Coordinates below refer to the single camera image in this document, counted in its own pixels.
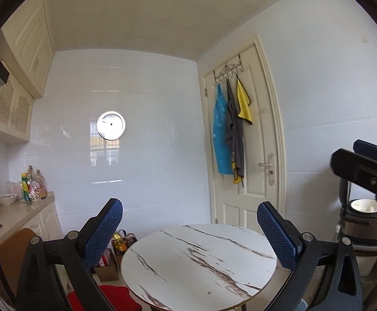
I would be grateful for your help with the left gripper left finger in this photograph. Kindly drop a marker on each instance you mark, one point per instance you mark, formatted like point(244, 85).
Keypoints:
point(84, 248)

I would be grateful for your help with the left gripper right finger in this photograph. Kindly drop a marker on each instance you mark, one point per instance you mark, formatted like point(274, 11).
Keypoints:
point(287, 242)

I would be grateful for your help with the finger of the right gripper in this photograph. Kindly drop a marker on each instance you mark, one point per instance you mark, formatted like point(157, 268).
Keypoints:
point(355, 168)
point(365, 148)

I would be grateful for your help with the light blue trash bin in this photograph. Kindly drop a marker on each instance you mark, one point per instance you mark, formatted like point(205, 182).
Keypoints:
point(302, 306)

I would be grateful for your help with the cardboard box on floor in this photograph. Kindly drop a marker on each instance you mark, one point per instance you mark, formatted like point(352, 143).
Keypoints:
point(107, 269)

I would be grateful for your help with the black rice cooker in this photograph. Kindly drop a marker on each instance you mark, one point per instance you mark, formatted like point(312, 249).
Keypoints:
point(358, 217)

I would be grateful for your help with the white panel door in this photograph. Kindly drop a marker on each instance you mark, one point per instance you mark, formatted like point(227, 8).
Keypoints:
point(236, 204)

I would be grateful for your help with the red label sauce bottle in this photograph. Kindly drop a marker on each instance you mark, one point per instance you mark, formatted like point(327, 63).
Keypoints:
point(42, 186)

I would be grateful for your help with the brown wooden chair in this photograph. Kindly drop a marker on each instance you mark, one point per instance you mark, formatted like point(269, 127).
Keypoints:
point(12, 253)

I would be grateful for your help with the green yellow bottle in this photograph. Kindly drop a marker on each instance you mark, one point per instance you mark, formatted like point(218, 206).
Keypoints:
point(25, 185)

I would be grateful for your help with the white ceramic bowl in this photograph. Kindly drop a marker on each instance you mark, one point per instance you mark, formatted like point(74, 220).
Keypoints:
point(7, 199)

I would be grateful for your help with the round white marble table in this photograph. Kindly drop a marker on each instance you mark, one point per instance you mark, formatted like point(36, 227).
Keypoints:
point(199, 267)

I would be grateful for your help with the blue apron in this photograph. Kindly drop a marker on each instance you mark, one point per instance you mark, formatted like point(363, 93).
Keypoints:
point(221, 149)

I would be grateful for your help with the grey black apron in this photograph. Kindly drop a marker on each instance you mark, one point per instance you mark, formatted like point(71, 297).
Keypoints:
point(234, 136)

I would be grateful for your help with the yellow cloth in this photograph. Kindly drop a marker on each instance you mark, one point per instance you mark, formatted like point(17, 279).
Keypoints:
point(243, 102)

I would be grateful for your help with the metal over-door hook rack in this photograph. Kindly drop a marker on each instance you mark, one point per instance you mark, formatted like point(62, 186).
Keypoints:
point(228, 70)

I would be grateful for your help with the silver door handle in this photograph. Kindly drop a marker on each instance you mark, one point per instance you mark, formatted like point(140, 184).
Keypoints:
point(270, 168)

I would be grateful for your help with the lattice door wall cabinet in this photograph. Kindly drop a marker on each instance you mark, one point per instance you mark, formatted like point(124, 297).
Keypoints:
point(15, 112)

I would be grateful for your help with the cream upper wall cabinet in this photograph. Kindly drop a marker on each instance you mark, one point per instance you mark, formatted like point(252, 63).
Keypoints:
point(30, 50)

